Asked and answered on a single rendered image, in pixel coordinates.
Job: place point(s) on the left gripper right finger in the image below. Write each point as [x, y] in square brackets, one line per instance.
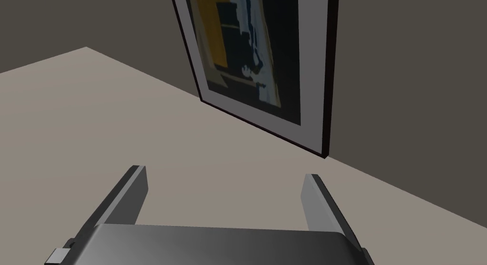
[320, 208]

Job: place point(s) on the black framed abstract wall picture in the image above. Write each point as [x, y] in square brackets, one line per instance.
[262, 59]

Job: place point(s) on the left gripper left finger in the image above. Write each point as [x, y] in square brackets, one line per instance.
[123, 201]

